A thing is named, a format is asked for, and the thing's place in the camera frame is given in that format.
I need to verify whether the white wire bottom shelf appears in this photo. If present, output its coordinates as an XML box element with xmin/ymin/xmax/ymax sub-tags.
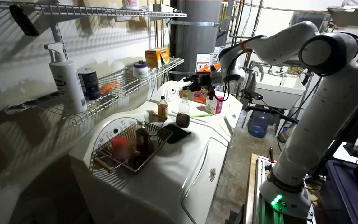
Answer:
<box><xmin>62</xmin><ymin>56</ymin><xmax>185</xmax><ymax>126</ymax></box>

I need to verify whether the blue water jug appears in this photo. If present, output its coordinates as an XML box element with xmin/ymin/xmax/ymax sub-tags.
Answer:
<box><xmin>248</xmin><ymin>111</ymin><xmax>274</xmax><ymax>138</ymax></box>

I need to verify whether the white jar purple lid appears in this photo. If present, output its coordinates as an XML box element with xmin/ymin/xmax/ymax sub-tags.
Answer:
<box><xmin>132</xmin><ymin>61</ymin><xmax>151</xmax><ymax>79</ymax></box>

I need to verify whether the black cloth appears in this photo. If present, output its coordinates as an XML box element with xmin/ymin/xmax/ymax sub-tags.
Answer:
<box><xmin>164</xmin><ymin>125</ymin><xmax>190</xmax><ymax>145</ymax></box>

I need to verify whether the orange item on shelf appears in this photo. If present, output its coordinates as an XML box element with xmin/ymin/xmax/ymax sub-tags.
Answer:
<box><xmin>101</xmin><ymin>82</ymin><xmax>120</xmax><ymax>96</ymax></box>

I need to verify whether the white spray bottle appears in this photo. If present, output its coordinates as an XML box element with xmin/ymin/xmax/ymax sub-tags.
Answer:
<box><xmin>45</xmin><ymin>43</ymin><xmax>87</xmax><ymax>115</ymax></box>

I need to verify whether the small dark bottle in basket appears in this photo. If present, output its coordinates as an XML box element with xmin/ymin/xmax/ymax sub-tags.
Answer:
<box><xmin>136</xmin><ymin>127</ymin><xmax>148</xmax><ymax>152</ymax></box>

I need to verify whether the green plastic stick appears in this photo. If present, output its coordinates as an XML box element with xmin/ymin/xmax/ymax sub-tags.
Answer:
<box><xmin>190</xmin><ymin>115</ymin><xmax>212</xmax><ymax>118</ymax></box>

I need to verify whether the orange fabric softener box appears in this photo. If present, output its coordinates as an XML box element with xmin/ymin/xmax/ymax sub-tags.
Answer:
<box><xmin>144</xmin><ymin>48</ymin><xmax>171</xmax><ymax>69</ymax></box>

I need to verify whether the white bottle pink label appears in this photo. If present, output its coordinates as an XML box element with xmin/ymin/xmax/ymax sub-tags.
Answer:
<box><xmin>205</xmin><ymin>90</ymin><xmax>224</xmax><ymax>115</ymax></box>

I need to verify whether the amber vinegar bottle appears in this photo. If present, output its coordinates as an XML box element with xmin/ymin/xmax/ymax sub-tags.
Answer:
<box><xmin>158</xmin><ymin>96</ymin><xmax>168</xmax><ymax>122</ymax></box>

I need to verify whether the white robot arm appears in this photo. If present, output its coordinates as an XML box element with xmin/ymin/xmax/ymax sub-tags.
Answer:
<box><xmin>219</xmin><ymin>21</ymin><xmax>358</xmax><ymax>219</ymax></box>

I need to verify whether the white washer left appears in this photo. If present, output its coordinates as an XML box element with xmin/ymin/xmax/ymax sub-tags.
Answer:
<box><xmin>67</xmin><ymin>99</ymin><xmax>244</xmax><ymax>224</ymax></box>

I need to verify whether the red lid jar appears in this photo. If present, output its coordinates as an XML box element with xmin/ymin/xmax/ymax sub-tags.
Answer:
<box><xmin>111</xmin><ymin>136</ymin><xmax>130</xmax><ymax>163</ymax></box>

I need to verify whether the white dryer right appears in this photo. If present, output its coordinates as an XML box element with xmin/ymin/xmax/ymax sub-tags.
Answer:
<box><xmin>156</xmin><ymin>81</ymin><xmax>243</xmax><ymax>127</ymax></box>

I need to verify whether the white wire top shelf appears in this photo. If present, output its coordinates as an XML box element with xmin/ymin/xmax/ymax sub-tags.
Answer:
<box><xmin>0</xmin><ymin>0</ymin><xmax>188</xmax><ymax>23</ymax></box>

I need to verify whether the dark blue can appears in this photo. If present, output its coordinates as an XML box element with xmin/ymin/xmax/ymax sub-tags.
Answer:
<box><xmin>79</xmin><ymin>67</ymin><xmax>101</xmax><ymax>101</ymax></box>

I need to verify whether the wicker basket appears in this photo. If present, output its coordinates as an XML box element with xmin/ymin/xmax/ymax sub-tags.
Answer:
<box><xmin>91</xmin><ymin>122</ymin><xmax>172</xmax><ymax>173</ymax></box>

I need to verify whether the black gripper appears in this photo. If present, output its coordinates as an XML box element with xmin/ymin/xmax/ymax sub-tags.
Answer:
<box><xmin>189</xmin><ymin>72</ymin><xmax>223</xmax><ymax>92</ymax></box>

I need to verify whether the white wire shelf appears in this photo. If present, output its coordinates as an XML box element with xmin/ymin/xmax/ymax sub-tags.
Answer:
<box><xmin>62</xmin><ymin>56</ymin><xmax>185</xmax><ymax>126</ymax></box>
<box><xmin>0</xmin><ymin>0</ymin><xmax>188</xmax><ymax>23</ymax></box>

